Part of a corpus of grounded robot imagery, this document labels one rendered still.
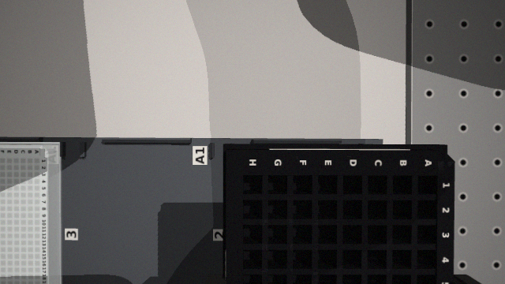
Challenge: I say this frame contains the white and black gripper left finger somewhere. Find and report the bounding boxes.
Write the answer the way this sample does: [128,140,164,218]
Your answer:
[205,275,226,284]

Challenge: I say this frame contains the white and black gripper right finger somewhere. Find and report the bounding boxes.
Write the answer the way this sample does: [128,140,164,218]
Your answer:
[453,275,481,284]

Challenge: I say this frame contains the grey flat base plate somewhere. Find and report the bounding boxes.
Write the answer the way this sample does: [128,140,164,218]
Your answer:
[412,0,505,284]

